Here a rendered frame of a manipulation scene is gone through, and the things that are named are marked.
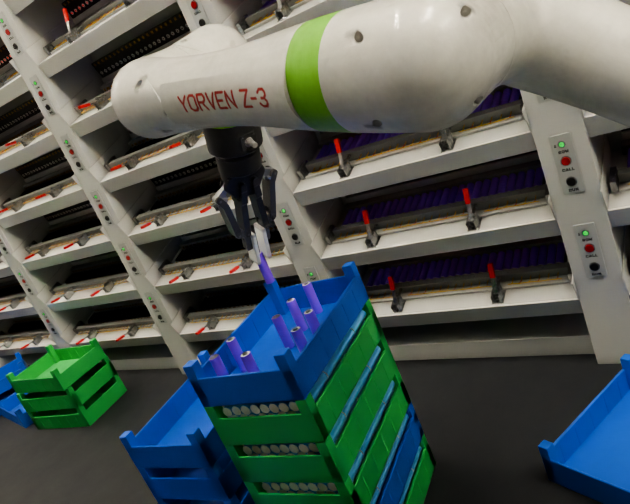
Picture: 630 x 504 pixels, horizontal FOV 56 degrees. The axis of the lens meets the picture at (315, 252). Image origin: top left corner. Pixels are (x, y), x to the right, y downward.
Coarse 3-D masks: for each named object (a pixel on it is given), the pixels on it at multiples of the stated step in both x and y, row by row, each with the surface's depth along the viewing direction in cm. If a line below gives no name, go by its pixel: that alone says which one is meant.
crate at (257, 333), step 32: (288, 288) 117; (320, 288) 114; (352, 288) 106; (256, 320) 112; (288, 320) 115; (320, 320) 109; (352, 320) 103; (224, 352) 103; (256, 352) 107; (288, 352) 85; (320, 352) 93; (192, 384) 95; (224, 384) 92; (256, 384) 89; (288, 384) 86
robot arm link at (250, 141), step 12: (204, 132) 93; (216, 132) 91; (228, 132) 91; (240, 132) 91; (252, 132) 93; (216, 144) 93; (228, 144) 92; (240, 144) 93; (252, 144) 92; (216, 156) 94; (228, 156) 94; (240, 156) 94
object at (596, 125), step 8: (584, 112) 110; (584, 120) 110; (592, 120) 109; (600, 120) 108; (608, 120) 108; (592, 128) 110; (600, 128) 110; (608, 128) 109; (616, 128) 108; (624, 128) 108; (592, 136) 111
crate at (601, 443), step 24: (624, 360) 117; (624, 384) 118; (600, 408) 114; (624, 408) 115; (576, 432) 110; (600, 432) 112; (624, 432) 110; (552, 456) 104; (576, 456) 109; (600, 456) 107; (624, 456) 105; (552, 480) 106; (576, 480) 101; (600, 480) 96; (624, 480) 101
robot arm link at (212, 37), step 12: (216, 24) 86; (192, 36) 84; (204, 36) 83; (216, 36) 84; (228, 36) 84; (240, 36) 86; (180, 48) 81; (192, 48) 81; (204, 48) 82; (216, 48) 83
